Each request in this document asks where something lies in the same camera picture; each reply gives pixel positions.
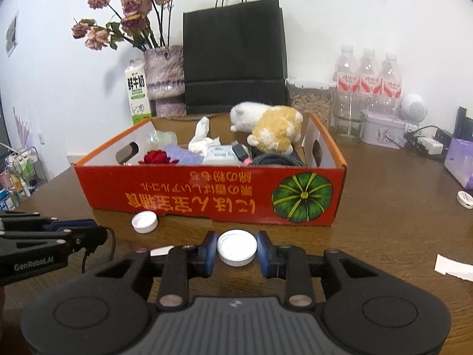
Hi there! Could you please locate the white bottle cap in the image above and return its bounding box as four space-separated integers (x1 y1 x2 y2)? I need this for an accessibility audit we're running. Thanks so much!
217 229 257 267
132 211 159 234

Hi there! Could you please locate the white box on floor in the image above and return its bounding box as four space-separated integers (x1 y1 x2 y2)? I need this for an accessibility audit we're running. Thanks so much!
67 153 85 166

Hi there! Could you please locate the orange cardboard box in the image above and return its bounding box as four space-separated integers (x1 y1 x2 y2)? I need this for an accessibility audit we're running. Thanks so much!
74 114 347 226

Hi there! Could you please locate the red fabric rose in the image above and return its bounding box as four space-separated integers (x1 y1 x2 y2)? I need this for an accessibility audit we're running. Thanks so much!
139 150 179 165

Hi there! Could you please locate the purple cloth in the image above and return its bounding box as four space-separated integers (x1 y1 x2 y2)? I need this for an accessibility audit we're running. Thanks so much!
164 143 204 166

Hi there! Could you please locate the white wet wipes pack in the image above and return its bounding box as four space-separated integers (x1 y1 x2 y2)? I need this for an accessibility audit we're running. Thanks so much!
202 145 240 166

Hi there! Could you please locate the crumpled clear plastic wrap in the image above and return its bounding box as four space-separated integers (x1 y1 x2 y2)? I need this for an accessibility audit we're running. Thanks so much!
144 130 178 154

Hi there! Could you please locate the crumpled white tissue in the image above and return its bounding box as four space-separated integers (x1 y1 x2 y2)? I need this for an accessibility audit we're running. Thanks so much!
188 116 221 156

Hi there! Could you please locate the white and yellow plush toy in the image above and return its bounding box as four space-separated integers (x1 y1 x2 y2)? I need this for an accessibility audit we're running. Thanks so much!
230 102 304 154

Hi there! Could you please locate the clear glass jar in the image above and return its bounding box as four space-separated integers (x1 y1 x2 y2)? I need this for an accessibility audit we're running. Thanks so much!
332 114 365 143

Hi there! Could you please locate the white paper slip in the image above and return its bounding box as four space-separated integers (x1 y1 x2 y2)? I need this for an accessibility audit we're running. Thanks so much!
435 254 473 282

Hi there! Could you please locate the white floral tin box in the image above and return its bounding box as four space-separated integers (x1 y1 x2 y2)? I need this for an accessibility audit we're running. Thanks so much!
361 112 407 149

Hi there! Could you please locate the green white milk carton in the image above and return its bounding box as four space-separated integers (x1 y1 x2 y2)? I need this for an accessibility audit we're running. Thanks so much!
124 59 152 124

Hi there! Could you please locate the clear container with pellets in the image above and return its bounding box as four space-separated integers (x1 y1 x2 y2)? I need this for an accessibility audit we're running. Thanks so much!
285 79 336 128

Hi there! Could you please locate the left water bottle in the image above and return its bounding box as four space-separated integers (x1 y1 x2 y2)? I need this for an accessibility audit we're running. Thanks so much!
334 45 359 120

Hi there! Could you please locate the water bottle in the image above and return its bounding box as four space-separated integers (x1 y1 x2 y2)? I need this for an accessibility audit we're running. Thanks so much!
381 53 402 115
334 45 359 120
358 48 382 113

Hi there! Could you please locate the white power adapter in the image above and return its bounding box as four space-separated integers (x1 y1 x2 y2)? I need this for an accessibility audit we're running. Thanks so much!
418 136 443 156

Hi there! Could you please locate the purple textured vase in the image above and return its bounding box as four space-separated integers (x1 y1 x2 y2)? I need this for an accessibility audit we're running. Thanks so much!
144 45 186 117

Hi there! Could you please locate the small white round tin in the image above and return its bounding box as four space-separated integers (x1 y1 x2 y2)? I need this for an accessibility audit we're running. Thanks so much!
456 191 473 210

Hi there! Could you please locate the middle water bottle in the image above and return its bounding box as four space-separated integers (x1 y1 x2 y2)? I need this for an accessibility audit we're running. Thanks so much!
358 48 382 113

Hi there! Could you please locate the purple tissue pack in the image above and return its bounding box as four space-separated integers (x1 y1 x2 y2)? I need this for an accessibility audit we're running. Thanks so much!
444 138 473 190

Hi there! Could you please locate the black power strip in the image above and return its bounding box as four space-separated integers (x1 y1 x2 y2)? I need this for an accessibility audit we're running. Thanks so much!
433 128 452 146

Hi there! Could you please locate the right water bottle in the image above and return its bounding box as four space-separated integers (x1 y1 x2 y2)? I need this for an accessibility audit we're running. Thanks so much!
381 53 402 115

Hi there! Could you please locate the black paper shopping bag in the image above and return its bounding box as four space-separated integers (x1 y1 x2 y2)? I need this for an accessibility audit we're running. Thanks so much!
183 0 289 114

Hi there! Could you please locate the black upright device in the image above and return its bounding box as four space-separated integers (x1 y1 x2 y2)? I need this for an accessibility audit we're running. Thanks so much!
453 106 473 141

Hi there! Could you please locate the dried pink roses bouquet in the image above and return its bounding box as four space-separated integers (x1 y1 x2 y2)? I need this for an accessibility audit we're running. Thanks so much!
71 0 174 51

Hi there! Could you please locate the wire rack with items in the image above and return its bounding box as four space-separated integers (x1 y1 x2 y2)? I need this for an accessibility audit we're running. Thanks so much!
1 143 48 211

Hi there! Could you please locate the black braided cable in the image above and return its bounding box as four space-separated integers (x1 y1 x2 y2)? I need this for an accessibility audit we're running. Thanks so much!
231 143 308 167

